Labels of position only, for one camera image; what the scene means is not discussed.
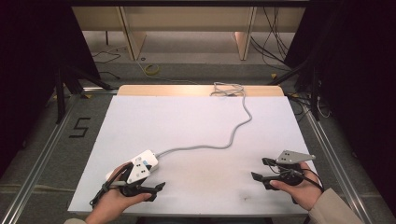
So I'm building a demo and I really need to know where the metal floor rail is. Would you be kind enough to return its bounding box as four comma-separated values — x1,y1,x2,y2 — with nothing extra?
298,101,376,224
0,89,82,224

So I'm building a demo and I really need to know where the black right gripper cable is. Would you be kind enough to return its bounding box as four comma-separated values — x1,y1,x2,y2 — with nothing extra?
290,167,325,204

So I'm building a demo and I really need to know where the person's right hand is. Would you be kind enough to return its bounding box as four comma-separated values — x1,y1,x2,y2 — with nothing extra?
269,161,323,212

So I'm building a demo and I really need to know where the person's left hand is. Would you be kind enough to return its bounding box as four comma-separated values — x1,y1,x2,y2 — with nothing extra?
84,161,153,224

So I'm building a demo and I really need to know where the tangle of floor cables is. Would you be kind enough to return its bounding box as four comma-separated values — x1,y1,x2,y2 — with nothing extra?
287,92,332,123

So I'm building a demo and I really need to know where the light wooden desk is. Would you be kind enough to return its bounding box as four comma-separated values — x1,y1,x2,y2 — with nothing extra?
72,6,306,62

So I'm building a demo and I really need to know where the thin black floor cable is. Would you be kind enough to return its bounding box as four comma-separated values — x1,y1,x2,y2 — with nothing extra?
91,49,122,80

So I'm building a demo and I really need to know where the black metal stand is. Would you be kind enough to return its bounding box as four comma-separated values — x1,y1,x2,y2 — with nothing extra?
266,58,322,122
53,63,114,125

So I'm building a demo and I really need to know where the grey power strip cable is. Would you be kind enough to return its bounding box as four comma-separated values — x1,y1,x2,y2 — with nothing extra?
154,81,253,158

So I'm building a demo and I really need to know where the pale floor cable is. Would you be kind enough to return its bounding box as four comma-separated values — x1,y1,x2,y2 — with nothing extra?
135,59,201,86

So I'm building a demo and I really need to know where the yellow tape roll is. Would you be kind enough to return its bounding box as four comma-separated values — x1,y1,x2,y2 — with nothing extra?
143,63,162,77

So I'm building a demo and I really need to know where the bundle of black hanging cables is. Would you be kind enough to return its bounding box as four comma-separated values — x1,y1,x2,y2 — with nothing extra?
249,7,292,71

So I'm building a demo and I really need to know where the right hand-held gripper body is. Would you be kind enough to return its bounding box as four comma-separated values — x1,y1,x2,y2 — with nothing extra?
262,150,317,191

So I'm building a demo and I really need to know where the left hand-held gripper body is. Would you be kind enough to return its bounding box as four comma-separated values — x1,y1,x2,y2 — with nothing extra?
118,156,158,203

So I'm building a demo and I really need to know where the white table mat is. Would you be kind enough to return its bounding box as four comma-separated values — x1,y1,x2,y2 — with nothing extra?
67,94,318,217

